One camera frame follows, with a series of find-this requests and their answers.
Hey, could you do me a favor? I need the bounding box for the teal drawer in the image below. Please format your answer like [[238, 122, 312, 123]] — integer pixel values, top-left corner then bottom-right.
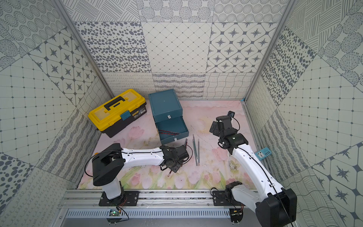
[[156, 116, 189, 145]]

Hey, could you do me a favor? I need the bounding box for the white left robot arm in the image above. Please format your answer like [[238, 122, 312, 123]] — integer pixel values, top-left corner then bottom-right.
[[91, 143, 189, 205]]

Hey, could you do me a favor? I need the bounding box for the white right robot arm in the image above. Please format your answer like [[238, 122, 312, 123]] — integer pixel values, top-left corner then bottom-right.
[[210, 112, 297, 227]]

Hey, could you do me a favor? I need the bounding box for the teal drawer cabinet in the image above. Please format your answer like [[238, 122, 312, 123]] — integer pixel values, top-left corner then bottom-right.
[[148, 89, 182, 123]]

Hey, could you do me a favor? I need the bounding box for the yellow black toolbox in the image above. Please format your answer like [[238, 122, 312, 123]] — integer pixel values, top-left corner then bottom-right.
[[88, 89, 147, 138]]

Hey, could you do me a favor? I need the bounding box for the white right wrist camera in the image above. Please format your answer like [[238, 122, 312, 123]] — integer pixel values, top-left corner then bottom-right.
[[227, 111, 235, 118]]

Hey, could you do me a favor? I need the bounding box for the white cable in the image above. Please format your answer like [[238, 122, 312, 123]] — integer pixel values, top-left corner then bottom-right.
[[226, 154, 237, 171]]

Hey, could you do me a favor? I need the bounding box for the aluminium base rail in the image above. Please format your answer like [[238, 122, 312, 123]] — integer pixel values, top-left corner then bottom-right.
[[56, 188, 293, 206]]

